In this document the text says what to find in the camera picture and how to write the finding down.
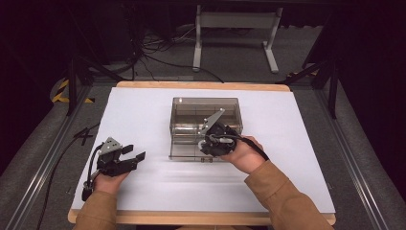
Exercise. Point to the smoky transparent drawer cabinet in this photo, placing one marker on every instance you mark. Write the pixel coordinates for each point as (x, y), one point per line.
(191, 111)

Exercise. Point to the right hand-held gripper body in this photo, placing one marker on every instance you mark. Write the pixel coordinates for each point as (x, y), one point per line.
(218, 140)

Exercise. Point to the black metal stand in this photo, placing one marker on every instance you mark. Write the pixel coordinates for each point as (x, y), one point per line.
(83, 73)
(325, 76)

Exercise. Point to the person's right hand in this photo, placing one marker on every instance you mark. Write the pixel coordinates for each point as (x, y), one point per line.
(245, 156)

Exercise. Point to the white metal stand frame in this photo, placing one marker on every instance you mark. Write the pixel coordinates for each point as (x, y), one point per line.
(236, 22)

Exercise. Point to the aluminium rail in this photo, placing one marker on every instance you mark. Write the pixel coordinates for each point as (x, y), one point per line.
(351, 159)
(41, 169)

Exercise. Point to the person's left hand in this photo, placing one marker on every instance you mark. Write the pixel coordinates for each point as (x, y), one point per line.
(108, 183)

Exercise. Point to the white table cover sheet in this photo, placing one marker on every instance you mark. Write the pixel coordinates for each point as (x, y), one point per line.
(143, 111)

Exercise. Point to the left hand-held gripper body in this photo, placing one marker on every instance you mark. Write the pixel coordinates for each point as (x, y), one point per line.
(111, 158)

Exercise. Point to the yellow black hazard tape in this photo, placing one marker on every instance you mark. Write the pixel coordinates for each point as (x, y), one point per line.
(62, 92)

